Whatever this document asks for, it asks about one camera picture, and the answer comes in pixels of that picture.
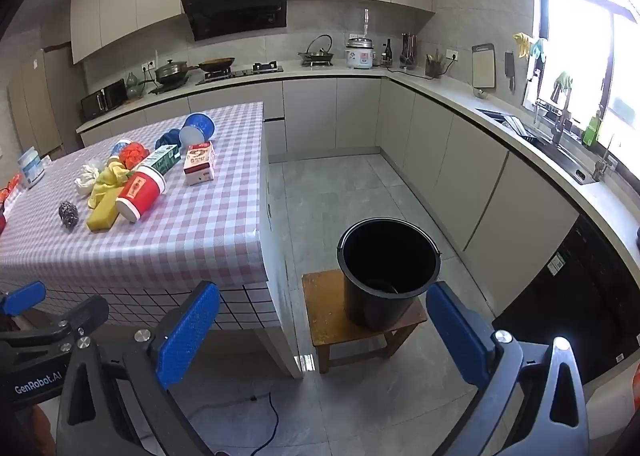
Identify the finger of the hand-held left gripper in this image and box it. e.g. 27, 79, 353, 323
0, 295, 110, 352
0, 281, 47, 318

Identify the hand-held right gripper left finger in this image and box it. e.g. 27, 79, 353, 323
55, 280, 221, 456

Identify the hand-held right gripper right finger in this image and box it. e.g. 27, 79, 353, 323
425, 281, 591, 456

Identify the black plastic bucket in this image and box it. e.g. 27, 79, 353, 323
336, 217, 443, 329

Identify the steel wool scrubber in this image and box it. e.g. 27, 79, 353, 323
57, 201, 80, 228

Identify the yellow sponge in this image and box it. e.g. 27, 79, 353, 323
86, 186, 123, 233

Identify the red paper cup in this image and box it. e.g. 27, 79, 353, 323
116, 165, 167, 223

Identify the red and white carton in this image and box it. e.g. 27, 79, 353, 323
183, 141, 216, 186

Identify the green and white milk carton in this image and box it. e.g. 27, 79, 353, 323
134, 143, 181, 177

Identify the blue paper cup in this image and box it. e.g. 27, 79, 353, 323
179, 112, 216, 147

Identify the orange packet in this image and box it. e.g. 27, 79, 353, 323
0, 173, 23, 202

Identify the black built-in dishwasher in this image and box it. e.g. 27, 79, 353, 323
492, 213, 640, 384

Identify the wooden stool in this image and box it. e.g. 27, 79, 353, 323
301, 270, 428, 374

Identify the white plastic jar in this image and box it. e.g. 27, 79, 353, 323
17, 147, 47, 188

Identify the yellow cloth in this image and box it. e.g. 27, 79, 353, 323
89, 161, 132, 209

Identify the white plastic bag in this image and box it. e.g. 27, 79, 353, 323
74, 163, 105, 197

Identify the orange plastic bag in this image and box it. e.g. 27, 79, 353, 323
121, 142, 151, 170

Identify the tall beige cabinet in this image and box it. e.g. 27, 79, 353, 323
7, 45, 73, 159

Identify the blue cloth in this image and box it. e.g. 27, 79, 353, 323
155, 128, 183, 151

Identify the kitchen sink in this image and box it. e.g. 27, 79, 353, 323
475, 107, 598, 185

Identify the black microwave oven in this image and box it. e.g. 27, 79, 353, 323
81, 79, 128, 122

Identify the small steel faucet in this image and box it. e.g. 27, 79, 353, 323
594, 136, 618, 179

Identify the steel kitchen faucet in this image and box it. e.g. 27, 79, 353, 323
534, 96, 573, 147

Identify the black induction cooker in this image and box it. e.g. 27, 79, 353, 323
149, 78, 191, 96

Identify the green dish soap bottle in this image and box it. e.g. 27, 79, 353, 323
582, 113, 603, 147

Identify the lidded grey pan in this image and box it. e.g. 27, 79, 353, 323
154, 59, 201, 86

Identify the black gas stove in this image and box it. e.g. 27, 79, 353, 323
196, 65, 284, 86

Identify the utensil holder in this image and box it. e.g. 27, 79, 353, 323
425, 50, 446, 79

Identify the black wok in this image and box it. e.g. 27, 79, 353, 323
197, 57, 236, 73

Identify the white cutting board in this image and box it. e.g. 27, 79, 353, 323
471, 43, 496, 89

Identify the green rubber glove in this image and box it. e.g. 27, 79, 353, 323
552, 72, 573, 104

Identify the white rice cooker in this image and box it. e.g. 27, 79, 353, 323
346, 34, 377, 71

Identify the pot with raised lid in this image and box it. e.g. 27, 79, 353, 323
298, 34, 337, 67

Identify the window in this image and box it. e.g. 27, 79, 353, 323
522, 0, 640, 177

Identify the black range hood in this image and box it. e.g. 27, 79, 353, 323
181, 0, 290, 42

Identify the black floor cable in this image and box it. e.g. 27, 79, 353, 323
135, 391, 281, 456

